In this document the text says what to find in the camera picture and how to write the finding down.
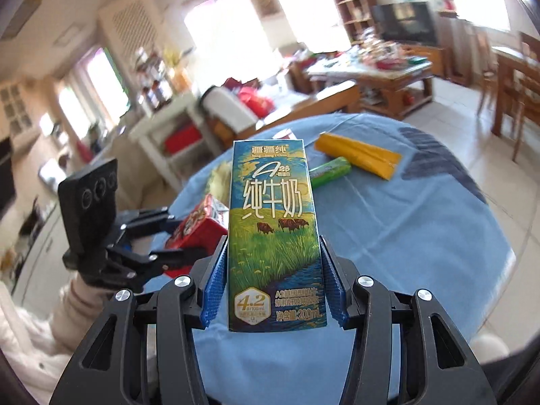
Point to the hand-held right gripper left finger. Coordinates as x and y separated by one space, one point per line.
213 291

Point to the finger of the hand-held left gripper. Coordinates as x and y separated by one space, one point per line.
152 219
168 261

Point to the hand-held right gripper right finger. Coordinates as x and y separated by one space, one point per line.
333 291

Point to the red snack packet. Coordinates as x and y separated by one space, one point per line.
198 223

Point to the blue green milk carton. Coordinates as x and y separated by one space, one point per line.
274 228

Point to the blue tablecloth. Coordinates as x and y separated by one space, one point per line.
400 240

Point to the red box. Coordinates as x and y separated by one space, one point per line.
183 139

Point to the white side table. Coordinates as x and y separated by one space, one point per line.
168 112

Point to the green snack packet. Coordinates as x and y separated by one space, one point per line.
331 171

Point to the yellow snack packet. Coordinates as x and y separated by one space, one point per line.
358 154

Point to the wooden sofa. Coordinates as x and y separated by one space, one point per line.
320 101

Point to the wooden coffee table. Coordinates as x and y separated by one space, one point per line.
379 80

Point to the wooden dining chair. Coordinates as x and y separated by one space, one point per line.
485 71

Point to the black television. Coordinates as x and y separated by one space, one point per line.
407 23

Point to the wooden bookshelf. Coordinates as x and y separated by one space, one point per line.
352 8

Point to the wooden dining table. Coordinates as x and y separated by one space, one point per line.
517 67

